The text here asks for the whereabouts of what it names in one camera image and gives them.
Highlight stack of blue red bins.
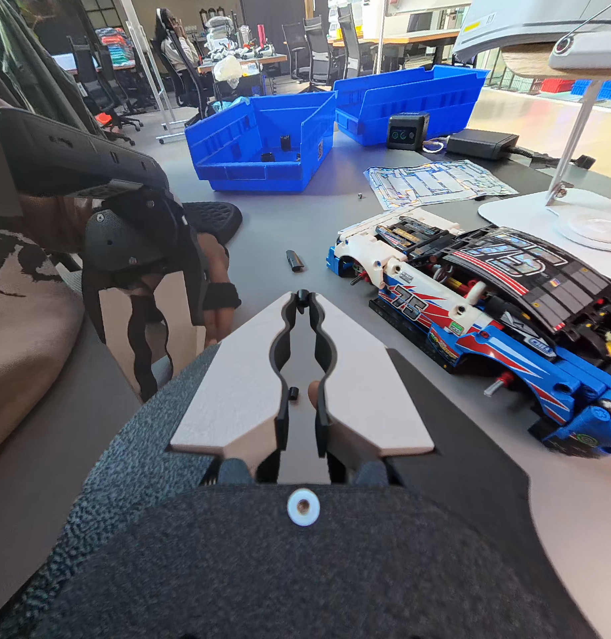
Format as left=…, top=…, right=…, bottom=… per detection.
left=535, top=77, right=611, bottom=103

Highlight brick-built toy race car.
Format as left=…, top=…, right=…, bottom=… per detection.
left=326, top=207, right=611, bottom=459

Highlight cluttered wooden table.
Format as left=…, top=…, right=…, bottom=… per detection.
left=198, top=42, right=289, bottom=101

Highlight person's beige hoodie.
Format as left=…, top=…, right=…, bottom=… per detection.
left=0, top=85, right=87, bottom=475

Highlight long wooden table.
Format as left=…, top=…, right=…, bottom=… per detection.
left=330, top=27, right=461, bottom=66

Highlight colourful stacked cloths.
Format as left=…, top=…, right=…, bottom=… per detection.
left=95, top=27, right=136, bottom=68

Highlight person's left hand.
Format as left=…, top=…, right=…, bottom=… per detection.
left=198, top=233, right=236, bottom=348

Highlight black adapter cable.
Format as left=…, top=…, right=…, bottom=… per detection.
left=515, top=145, right=597, bottom=169

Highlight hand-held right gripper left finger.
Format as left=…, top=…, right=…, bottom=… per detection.
left=170, top=292, right=299, bottom=475

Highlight white plastic bag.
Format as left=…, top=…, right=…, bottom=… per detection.
left=213, top=55, right=244, bottom=83

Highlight long blue plastic bin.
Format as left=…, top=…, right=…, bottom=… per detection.
left=333, top=64, right=491, bottom=147

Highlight white partition stand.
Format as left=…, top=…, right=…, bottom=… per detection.
left=121, top=0, right=186, bottom=144

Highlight black device with round displays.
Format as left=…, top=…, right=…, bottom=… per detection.
left=387, top=112, right=430, bottom=151

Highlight white curved panel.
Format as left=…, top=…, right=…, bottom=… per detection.
left=453, top=0, right=611, bottom=63

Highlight black power adapter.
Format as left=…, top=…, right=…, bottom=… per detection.
left=445, top=129, right=520, bottom=161

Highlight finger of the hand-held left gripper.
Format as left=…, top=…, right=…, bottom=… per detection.
left=153, top=272, right=207, bottom=387
left=98, top=290, right=145, bottom=401

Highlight white stand with base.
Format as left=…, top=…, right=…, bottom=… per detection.
left=478, top=30, right=611, bottom=273

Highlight black office chair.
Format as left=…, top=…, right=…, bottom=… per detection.
left=68, top=35, right=144, bottom=146
left=337, top=5, right=366, bottom=81
left=303, top=15, right=336, bottom=93
left=282, top=22, right=311, bottom=83
left=151, top=40, right=211, bottom=118

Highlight holographic sticker sheet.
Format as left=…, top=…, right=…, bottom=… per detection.
left=364, top=160, right=519, bottom=210

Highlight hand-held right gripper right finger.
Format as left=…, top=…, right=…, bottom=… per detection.
left=309, top=292, right=434, bottom=474

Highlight dark green jacket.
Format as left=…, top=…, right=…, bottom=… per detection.
left=0, top=0, right=104, bottom=138

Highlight blue plastic bin with divider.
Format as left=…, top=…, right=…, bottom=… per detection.
left=185, top=91, right=337, bottom=193

